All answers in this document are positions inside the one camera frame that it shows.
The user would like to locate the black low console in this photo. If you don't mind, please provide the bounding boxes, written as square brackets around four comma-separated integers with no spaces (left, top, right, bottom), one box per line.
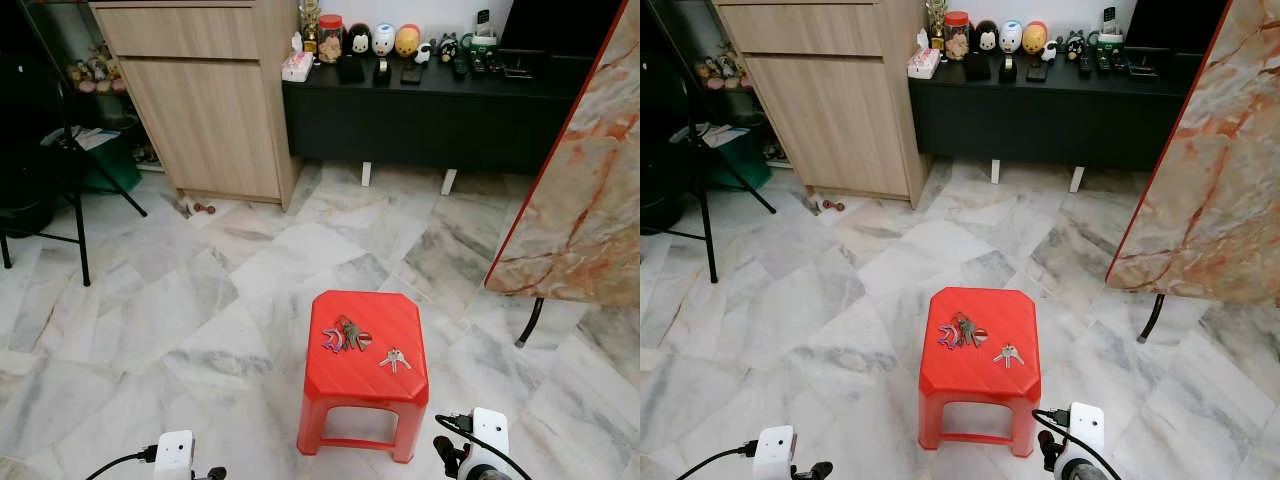
[281,50,606,177]
[908,50,1226,173]

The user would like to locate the black tripod stand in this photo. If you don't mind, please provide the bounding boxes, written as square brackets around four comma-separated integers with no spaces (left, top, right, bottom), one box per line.
[0,0,150,288]
[640,0,778,284]

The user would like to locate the key bunch with purple carabiner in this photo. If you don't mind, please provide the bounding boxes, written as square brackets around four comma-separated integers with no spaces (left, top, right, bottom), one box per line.
[320,315,373,355]
[937,312,991,351]

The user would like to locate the black table leg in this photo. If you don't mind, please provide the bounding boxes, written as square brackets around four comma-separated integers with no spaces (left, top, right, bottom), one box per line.
[514,297,547,349]
[1137,294,1168,345]

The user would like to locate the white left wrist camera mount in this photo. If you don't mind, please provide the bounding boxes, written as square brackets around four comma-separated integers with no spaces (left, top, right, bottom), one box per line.
[153,430,196,480]
[752,426,797,480]

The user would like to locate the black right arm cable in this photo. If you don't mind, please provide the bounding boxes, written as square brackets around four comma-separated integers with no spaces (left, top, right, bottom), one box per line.
[435,412,536,480]
[1032,408,1126,480]

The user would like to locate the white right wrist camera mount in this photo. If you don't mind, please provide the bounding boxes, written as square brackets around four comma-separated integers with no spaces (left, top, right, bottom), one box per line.
[1067,402,1107,459]
[470,406,511,463]

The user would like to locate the red plastic stool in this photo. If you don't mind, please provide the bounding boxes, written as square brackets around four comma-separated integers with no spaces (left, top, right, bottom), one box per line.
[296,290,431,465]
[918,287,1042,459]

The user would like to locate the red lidded snack jar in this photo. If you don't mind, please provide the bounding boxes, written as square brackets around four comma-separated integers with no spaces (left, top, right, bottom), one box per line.
[317,14,345,65]
[943,11,972,62]

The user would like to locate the dark green bin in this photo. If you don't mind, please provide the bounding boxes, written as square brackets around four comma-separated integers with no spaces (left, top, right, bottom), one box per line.
[708,125,773,191]
[82,125,143,194]

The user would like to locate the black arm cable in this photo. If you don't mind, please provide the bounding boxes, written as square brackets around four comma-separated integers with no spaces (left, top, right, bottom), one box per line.
[1032,408,1126,480]
[85,446,159,480]
[435,412,536,480]
[675,442,758,480]

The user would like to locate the black chair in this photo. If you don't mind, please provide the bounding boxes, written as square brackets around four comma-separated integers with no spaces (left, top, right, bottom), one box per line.
[0,50,61,239]
[640,50,691,236]

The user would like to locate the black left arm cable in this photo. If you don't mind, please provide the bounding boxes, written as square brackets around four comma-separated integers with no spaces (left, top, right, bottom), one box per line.
[675,442,758,480]
[85,446,159,480]

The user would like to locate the light wooden cabinet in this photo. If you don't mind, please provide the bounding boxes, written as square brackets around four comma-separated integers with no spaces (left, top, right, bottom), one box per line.
[712,0,933,209]
[88,0,304,212]

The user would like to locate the black television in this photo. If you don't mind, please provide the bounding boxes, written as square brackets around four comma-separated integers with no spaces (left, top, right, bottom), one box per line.
[1125,0,1241,54]
[498,0,623,57]

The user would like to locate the white paper sheet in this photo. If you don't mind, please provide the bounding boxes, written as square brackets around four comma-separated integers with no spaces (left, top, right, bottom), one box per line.
[45,125,121,151]
[672,122,749,149]

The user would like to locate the marble pattern table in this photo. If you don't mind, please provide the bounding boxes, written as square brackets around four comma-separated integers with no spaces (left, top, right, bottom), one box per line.
[1106,0,1280,308]
[484,0,641,308]

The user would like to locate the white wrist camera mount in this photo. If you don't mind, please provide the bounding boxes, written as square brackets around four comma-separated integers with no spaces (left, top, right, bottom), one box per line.
[153,430,196,480]
[1067,402,1107,459]
[752,426,797,480]
[470,406,511,463]

